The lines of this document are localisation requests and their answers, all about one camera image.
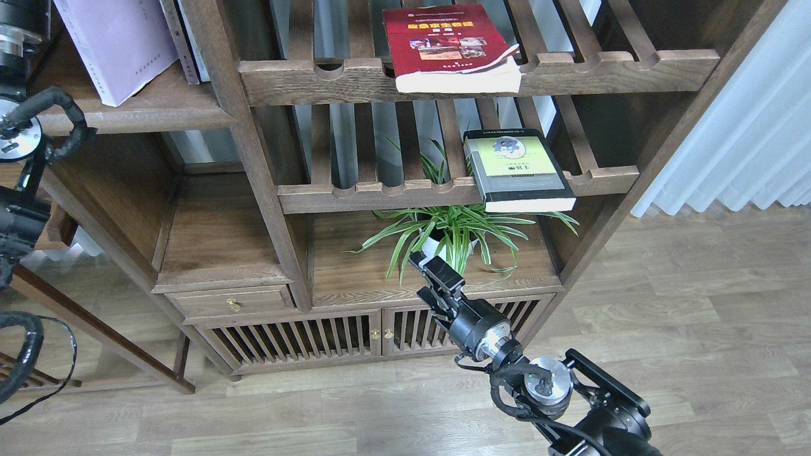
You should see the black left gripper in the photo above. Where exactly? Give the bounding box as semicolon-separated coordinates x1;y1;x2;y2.
1;1;51;57

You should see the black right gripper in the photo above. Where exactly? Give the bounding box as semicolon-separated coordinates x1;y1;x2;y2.
409;251;513;363

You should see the pale lilac white book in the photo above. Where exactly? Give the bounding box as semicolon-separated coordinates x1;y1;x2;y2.
54;1;179;107

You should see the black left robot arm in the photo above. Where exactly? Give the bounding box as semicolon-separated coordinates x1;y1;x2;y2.
1;1;96;289

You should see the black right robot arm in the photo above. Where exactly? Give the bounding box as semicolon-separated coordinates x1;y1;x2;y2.
409;251;660;455

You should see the white plant pot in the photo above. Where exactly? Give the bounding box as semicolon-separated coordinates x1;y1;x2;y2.
422;230;479;269

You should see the green spider plant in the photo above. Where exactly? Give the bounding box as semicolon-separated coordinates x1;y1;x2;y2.
345;136;580;298

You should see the green and black book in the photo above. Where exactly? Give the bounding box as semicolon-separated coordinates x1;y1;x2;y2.
464;128;576;213

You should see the grey upright book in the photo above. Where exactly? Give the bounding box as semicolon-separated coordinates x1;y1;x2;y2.
160;0;201;86

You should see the white blue upright book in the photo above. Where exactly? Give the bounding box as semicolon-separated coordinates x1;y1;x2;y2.
177;1;210;82

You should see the wooden side furniture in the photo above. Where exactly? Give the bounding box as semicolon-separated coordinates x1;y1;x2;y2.
0;158;196;395

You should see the brass drawer knob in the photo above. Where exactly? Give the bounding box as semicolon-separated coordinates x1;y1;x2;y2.
227;298;241;312

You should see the dark wooden bookshelf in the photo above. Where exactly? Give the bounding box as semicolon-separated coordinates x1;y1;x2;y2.
31;1;787;375

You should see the red cover book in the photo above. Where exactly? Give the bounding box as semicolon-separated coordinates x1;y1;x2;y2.
382;4;521;94

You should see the white sheer curtain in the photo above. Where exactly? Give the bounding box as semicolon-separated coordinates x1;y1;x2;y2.
631;1;810;217

